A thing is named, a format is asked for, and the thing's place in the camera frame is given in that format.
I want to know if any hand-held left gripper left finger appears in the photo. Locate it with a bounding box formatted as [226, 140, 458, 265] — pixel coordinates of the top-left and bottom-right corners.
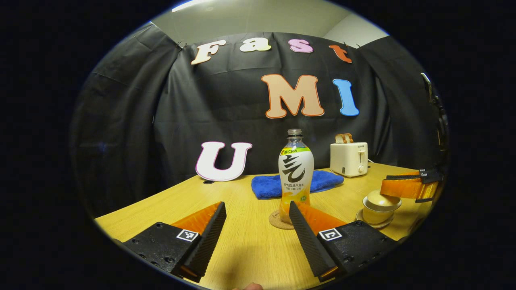
[121, 201, 227, 283]

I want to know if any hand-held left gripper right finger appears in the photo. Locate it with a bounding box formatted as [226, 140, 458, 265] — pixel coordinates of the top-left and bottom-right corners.
[289, 201, 399, 283]

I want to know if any white teacup lid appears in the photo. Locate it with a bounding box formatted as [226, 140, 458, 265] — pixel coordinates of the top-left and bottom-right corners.
[365, 190, 402, 212]

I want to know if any round cork coaster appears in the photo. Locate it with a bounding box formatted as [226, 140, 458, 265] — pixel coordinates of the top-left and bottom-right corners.
[269, 209, 297, 230]

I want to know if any white teacup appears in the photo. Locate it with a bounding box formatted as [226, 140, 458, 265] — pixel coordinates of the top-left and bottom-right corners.
[362, 203, 399, 225]

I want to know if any labelled plastic water bottle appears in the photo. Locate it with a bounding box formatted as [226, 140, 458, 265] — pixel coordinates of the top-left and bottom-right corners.
[278, 128, 315, 225]

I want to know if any white saucer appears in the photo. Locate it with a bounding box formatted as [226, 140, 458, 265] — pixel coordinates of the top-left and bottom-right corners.
[356, 209, 395, 230]

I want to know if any white toaster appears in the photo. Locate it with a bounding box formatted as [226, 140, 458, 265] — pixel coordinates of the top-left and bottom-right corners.
[330, 142, 369, 178]

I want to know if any folded blue towel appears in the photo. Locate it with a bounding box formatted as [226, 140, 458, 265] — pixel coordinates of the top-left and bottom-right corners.
[251, 170, 345, 200]

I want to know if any black backdrop cloth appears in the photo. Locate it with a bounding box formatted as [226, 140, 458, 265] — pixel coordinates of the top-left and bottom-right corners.
[69, 22, 448, 218]

